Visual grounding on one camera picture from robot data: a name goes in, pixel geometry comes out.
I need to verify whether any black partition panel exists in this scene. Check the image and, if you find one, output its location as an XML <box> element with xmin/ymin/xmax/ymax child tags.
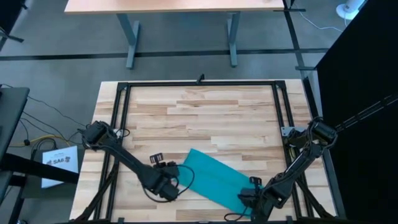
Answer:
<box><xmin>315</xmin><ymin>0</ymin><xmax>398</xmax><ymax>224</ymax></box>

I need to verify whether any white floor cable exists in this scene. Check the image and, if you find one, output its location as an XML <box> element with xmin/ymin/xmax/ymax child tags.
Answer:
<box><xmin>294</xmin><ymin>4</ymin><xmax>348</xmax><ymax>34</ymax></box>

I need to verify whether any black aluminium table frame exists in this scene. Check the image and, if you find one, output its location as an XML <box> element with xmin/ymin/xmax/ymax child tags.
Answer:
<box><xmin>70</xmin><ymin>80</ymin><xmax>348</xmax><ymax>224</ymax></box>

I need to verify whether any black metal beam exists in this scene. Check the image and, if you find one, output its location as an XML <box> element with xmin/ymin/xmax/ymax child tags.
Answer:
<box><xmin>0</xmin><ymin>152</ymin><xmax>80</xmax><ymax>185</ymax></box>

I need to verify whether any yellow floor cable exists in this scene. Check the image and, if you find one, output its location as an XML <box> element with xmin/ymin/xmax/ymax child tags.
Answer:
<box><xmin>9</xmin><ymin>134</ymin><xmax>71</xmax><ymax>149</ymax></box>

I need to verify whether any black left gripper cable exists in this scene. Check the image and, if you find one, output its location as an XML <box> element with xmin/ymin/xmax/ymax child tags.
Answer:
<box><xmin>142</xmin><ymin>164</ymin><xmax>196</xmax><ymax>203</ymax></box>

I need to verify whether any white tower fan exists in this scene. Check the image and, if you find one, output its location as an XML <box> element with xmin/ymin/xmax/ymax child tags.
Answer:
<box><xmin>335</xmin><ymin>0</ymin><xmax>365</xmax><ymax>21</ymax></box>

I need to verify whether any white paper sign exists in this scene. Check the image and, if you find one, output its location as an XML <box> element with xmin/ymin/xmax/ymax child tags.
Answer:
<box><xmin>41</xmin><ymin>145</ymin><xmax>79</xmax><ymax>189</ymax></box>

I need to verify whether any grey desk leg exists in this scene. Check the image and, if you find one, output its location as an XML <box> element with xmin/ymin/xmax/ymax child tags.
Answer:
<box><xmin>226</xmin><ymin>11</ymin><xmax>242</xmax><ymax>68</ymax></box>
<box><xmin>116</xmin><ymin>12</ymin><xmax>141</xmax><ymax>70</ymax></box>

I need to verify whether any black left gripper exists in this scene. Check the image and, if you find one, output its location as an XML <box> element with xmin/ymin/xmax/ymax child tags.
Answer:
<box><xmin>146</xmin><ymin>152</ymin><xmax>181</xmax><ymax>202</ymax></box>

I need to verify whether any silver mounting plate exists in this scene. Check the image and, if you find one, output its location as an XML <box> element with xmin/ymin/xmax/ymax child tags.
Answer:
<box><xmin>280</xmin><ymin>126</ymin><xmax>295</xmax><ymax>138</ymax></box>

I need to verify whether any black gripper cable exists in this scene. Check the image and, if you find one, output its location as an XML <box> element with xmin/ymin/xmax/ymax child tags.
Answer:
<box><xmin>223</xmin><ymin>210</ymin><xmax>253</xmax><ymax>222</ymax></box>
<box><xmin>142</xmin><ymin>164</ymin><xmax>196</xmax><ymax>203</ymax></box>

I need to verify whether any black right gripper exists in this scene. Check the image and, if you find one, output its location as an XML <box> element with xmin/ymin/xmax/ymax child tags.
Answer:
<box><xmin>238</xmin><ymin>175</ymin><xmax>284</xmax><ymax>223</ymax></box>

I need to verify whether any teal towel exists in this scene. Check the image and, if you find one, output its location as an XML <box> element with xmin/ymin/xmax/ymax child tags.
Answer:
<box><xmin>177</xmin><ymin>148</ymin><xmax>265</xmax><ymax>217</ymax></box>

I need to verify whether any black side desk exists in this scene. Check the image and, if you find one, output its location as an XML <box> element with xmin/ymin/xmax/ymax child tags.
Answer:
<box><xmin>0</xmin><ymin>86</ymin><xmax>31</xmax><ymax>162</ymax></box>

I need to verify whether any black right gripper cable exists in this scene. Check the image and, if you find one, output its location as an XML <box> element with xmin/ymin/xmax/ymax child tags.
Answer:
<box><xmin>223</xmin><ymin>210</ymin><xmax>253</xmax><ymax>222</ymax></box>

